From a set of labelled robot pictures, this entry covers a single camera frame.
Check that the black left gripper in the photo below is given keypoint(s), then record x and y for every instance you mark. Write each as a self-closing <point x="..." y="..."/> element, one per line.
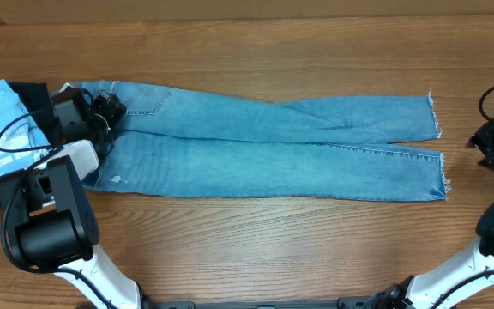
<point x="110" y="105"/>

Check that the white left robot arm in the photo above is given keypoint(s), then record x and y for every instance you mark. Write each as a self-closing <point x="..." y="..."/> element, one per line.
<point x="48" y="225"/>

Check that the black folded garment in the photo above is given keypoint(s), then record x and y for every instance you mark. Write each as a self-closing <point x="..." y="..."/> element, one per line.
<point x="35" y="97"/>

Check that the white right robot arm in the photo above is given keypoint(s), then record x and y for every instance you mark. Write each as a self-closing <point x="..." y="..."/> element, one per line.
<point x="463" y="275"/>

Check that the blue denim jeans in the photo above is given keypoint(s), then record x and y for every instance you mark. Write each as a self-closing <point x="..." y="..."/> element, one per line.
<point x="174" y="142"/>

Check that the light blue printed t-shirt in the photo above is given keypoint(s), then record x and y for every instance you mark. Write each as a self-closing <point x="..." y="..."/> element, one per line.
<point x="23" y="143"/>

